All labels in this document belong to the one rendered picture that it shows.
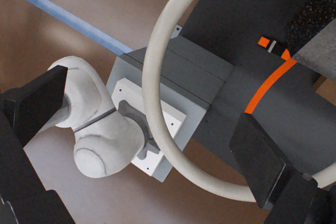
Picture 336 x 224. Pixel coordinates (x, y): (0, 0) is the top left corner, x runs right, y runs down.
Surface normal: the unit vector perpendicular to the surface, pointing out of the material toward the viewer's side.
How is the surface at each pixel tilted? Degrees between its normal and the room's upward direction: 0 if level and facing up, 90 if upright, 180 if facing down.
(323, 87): 0
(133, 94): 2
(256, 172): 69
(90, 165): 4
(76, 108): 55
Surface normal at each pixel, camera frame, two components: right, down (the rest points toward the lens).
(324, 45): -0.55, 0.77
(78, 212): -0.35, 0.31
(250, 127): -0.96, -0.24
